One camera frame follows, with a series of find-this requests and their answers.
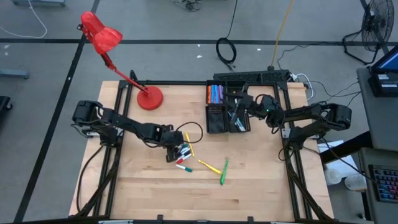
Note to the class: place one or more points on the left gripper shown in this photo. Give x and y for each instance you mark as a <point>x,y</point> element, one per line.
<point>172,137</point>

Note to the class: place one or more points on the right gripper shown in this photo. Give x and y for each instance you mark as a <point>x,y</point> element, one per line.
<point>253,104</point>

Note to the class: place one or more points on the black-cap white marker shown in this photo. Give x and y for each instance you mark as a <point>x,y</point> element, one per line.
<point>185,152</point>

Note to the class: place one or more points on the thick purple highlighter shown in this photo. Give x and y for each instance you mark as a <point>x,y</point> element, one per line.
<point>220,93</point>

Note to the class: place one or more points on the slim yellow highlighter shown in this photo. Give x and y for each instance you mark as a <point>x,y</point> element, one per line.
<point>189,143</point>
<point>210,167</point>

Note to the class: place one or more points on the thick blue highlighter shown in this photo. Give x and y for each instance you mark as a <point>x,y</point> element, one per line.
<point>213,95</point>
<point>216,95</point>

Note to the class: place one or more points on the teal-cap white marker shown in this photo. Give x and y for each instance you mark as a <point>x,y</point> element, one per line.
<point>188,169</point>

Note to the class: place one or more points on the thick orange highlighter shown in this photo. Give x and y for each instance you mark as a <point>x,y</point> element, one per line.
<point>209,95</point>

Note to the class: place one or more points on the black plastic mesh basket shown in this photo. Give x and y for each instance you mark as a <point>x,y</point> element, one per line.
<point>230,126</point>
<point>236,85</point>
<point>216,119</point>
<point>216,81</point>

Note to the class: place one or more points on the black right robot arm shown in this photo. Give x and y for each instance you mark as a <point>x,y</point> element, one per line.
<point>311,113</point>

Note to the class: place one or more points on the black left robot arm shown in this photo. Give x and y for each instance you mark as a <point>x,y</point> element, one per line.
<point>124,119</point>

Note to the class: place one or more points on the black perforated panel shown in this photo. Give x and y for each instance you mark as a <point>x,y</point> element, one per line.
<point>248,76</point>

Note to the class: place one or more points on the slim green highlighter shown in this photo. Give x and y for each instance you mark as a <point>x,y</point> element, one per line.
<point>224,172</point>

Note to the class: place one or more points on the red desk lamp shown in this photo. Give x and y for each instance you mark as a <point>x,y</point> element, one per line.
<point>150,99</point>

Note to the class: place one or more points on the white paper sheet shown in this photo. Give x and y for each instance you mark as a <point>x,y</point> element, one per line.
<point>342,163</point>

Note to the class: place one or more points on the clear plastic cup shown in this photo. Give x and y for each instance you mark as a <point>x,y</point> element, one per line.
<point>354,182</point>
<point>332,176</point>

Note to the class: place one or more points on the grey desk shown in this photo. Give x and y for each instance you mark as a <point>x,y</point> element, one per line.
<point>377,130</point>

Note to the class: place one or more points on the black device box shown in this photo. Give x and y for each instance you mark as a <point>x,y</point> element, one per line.
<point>384,85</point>

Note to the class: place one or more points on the laptop with blue screen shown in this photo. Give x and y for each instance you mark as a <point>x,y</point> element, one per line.
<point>388,62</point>

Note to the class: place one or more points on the black floor fan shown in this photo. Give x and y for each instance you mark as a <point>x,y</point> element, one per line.
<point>377,25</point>

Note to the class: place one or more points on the backlit keyboard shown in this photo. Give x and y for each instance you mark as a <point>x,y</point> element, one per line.
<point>387,183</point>

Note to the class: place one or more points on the grey desk foot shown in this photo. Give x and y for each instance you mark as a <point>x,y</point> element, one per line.
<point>14,74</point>
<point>38,2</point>

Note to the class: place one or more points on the black aluminium table frame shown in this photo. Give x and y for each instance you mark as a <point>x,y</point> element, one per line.
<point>174,82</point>

